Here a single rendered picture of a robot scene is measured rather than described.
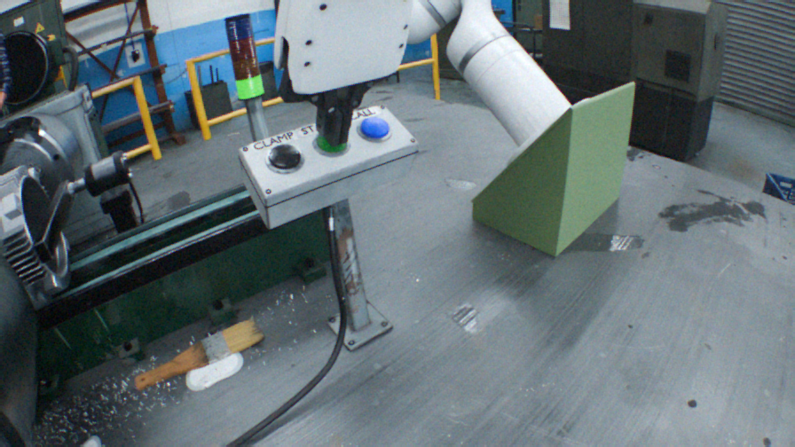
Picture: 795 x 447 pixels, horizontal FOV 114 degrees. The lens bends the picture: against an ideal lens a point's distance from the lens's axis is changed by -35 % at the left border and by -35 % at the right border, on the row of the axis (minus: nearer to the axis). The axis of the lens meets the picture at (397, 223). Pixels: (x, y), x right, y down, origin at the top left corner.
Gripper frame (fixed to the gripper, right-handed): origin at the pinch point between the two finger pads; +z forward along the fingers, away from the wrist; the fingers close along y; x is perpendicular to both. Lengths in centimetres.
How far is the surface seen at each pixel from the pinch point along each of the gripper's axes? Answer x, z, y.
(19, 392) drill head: 10.1, 4.0, 34.9
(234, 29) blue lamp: -52, 17, -5
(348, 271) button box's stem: 6.9, 17.6, 0.5
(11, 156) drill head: -43, 21, 46
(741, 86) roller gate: -3, 89, -641
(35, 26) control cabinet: -321, 98, 98
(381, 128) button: 0.7, 2.3, -5.3
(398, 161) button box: 3.5, 5.0, -6.2
